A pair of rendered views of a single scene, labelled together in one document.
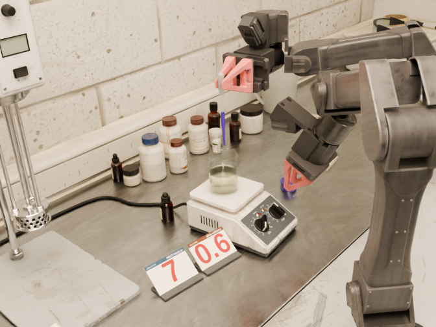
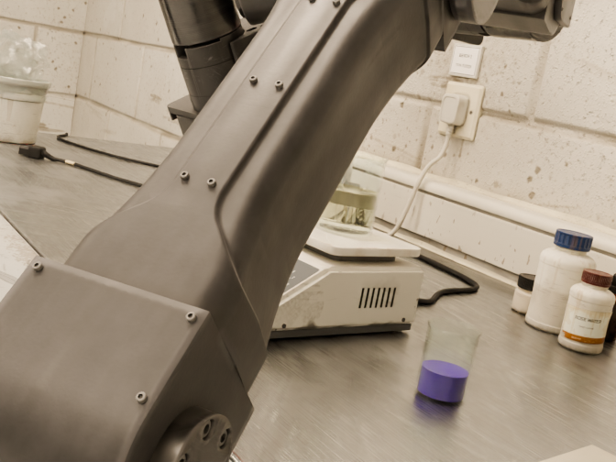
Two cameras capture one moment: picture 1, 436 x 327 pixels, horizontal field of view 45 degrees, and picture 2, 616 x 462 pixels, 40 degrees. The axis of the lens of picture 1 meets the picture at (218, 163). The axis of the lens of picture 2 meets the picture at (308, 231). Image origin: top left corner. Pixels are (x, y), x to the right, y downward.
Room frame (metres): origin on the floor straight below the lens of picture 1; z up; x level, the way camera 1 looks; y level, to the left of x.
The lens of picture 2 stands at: (1.13, -0.85, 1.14)
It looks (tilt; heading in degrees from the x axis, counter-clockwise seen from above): 10 degrees down; 103
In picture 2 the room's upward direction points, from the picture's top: 11 degrees clockwise
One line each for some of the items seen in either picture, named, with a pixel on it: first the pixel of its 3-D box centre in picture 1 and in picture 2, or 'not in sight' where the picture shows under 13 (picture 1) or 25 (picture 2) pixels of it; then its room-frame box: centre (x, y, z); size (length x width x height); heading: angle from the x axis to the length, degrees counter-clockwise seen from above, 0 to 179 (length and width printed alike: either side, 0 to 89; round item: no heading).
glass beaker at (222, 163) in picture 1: (224, 172); (351, 194); (0.97, -0.01, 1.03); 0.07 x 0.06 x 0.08; 142
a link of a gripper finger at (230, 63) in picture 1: (235, 78); not in sight; (0.99, -0.04, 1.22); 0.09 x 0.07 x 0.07; 143
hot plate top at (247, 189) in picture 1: (227, 190); (342, 236); (0.97, -0.02, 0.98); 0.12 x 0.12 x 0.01; 53
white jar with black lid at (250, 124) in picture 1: (251, 119); not in sight; (1.46, -0.11, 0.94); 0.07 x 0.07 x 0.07
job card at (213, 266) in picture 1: (214, 250); not in sight; (0.85, 0.02, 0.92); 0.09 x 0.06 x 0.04; 130
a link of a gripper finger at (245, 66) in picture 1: (230, 77); not in sight; (1.00, -0.03, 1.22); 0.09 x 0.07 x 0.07; 143
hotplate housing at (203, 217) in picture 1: (237, 211); (314, 278); (0.96, -0.04, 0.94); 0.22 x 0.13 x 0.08; 53
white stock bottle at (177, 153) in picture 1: (177, 155); (588, 310); (1.23, 0.10, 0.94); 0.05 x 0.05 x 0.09
